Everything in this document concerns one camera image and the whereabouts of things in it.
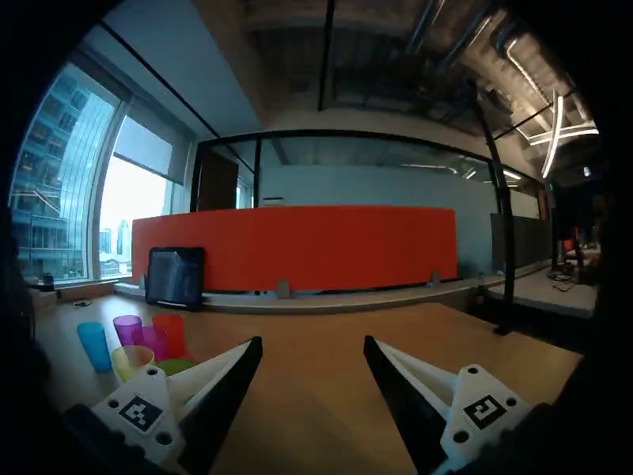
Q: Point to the purple plastic cup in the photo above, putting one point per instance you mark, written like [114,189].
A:
[127,330]

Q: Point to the orange plastic cup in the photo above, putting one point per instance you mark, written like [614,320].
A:
[172,336]

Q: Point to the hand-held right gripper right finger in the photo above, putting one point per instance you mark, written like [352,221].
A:
[447,391]

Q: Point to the pink plastic cup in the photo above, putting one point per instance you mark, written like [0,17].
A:
[154,344]

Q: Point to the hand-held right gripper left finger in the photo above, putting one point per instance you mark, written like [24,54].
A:
[163,396]

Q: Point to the black tablet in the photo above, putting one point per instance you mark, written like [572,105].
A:
[174,279]

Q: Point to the yellow plastic cup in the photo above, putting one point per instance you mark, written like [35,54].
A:
[129,363]

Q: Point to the red desk screen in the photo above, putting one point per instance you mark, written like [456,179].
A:
[316,250]

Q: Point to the blue plastic cup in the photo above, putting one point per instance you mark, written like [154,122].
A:
[95,346]

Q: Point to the green plastic cup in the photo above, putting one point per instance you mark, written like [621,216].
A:
[177,367]

